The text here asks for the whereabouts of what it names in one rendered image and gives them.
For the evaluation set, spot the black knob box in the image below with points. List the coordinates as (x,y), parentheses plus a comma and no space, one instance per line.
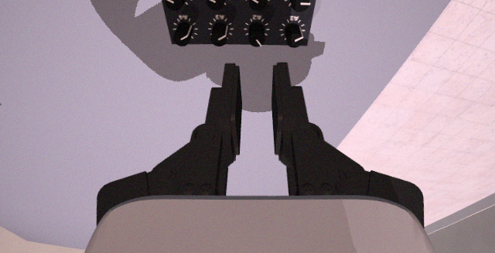
(242,22)

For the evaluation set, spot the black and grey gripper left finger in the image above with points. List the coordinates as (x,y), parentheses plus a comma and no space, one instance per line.
(201,166)

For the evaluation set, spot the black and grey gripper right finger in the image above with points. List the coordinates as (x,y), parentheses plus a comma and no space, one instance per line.
(320,167)

